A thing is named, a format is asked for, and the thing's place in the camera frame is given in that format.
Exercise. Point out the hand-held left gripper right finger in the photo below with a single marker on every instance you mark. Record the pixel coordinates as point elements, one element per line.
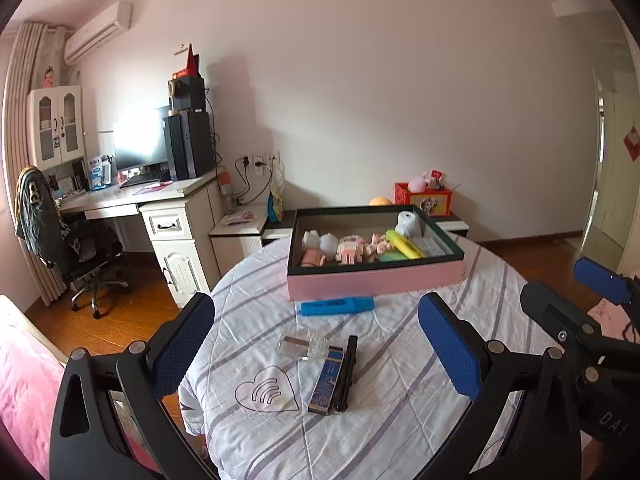
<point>450,350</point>

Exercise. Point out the white round plastic toy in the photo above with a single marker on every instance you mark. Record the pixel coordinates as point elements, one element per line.
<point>330,242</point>

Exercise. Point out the black office chair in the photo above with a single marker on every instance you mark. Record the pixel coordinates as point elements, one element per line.
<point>90,250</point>

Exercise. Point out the red printed box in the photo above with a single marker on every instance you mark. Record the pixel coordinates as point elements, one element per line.
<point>430,202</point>

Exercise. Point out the computer monitor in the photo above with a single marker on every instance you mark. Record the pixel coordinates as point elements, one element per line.
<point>140,145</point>

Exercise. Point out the black keyboard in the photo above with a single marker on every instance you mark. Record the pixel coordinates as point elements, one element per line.
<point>142,180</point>

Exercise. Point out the white wall socket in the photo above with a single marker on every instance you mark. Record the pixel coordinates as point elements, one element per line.
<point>260,158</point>

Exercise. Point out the teal plastic toy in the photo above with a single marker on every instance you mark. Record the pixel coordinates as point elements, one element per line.
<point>392,256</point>

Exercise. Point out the blue and white box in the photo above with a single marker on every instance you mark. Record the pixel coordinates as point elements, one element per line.
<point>99,170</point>

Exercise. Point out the white air conditioner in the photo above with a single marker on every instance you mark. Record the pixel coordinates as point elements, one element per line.
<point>97,35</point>

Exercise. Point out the cartoon doll curtain decoration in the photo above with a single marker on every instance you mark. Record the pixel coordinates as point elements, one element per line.
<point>48,77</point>

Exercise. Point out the pink tray with dark rim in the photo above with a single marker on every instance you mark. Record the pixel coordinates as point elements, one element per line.
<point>375,280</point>

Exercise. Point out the black and white nightstand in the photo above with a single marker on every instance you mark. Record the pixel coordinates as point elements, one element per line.
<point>452,222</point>

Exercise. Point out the white glass-door cabinet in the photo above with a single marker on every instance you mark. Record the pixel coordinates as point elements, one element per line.
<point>55,125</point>

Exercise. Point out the black printed jacket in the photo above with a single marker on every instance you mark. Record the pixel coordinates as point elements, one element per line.
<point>35,210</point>

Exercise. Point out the black speaker box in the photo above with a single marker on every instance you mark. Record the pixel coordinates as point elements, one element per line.
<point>187,92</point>

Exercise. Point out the small blue box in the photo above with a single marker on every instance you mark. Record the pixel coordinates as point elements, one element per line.
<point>326,380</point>

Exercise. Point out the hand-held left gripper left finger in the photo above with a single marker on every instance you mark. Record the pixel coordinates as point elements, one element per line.
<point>185,350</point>

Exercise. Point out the white toy camera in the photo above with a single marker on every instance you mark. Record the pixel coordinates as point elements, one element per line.
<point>410,225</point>

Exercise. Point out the black computer tower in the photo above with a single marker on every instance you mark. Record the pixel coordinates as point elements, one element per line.
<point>187,145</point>

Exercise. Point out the orange cap bottle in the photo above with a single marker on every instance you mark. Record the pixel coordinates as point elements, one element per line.
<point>226,185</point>

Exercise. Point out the red card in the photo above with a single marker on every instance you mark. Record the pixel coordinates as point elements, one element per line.
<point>436,177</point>

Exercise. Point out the beige curtain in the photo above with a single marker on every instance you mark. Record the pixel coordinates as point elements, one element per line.
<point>20,110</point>

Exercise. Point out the small doll with cat ears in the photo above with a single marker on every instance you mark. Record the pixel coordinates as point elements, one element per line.
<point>380,246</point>

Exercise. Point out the pink plush toy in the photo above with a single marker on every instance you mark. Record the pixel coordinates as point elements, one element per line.
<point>419,182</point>

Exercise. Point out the white and pink block figure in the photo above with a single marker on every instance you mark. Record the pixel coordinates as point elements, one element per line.
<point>350,250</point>

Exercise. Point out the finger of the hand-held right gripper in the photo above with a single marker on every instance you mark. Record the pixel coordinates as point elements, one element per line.
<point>547,302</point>
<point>602,280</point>

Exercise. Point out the pale green door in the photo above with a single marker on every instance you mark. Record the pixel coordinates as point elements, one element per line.
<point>607,185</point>

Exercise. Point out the blue snack bag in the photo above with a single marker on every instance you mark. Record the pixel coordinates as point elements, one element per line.
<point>274,207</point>

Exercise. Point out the red hanging decoration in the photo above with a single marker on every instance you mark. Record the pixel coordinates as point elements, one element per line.
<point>632,142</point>

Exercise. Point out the white desk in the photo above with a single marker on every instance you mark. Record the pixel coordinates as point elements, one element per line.
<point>170,225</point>

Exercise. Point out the blue highlighter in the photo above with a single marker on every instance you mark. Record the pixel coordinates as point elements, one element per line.
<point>337,306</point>

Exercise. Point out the yellow highlighter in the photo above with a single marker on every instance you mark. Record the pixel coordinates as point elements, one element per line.
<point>405,245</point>

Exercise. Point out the clear glass bottle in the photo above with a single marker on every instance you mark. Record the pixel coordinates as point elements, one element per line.
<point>312,347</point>

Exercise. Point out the orange ball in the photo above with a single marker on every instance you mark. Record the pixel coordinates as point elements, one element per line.
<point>380,201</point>

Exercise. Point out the pink blanket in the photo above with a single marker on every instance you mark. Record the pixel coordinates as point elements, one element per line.
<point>25,385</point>

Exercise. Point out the low white side cabinet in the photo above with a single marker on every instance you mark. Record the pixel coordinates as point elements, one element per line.
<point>235,250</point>

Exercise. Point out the pale pink printed cloth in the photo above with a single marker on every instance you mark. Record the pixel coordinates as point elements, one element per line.
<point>607,317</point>

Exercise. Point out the red triangular box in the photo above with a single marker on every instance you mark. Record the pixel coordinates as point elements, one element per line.
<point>191,62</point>

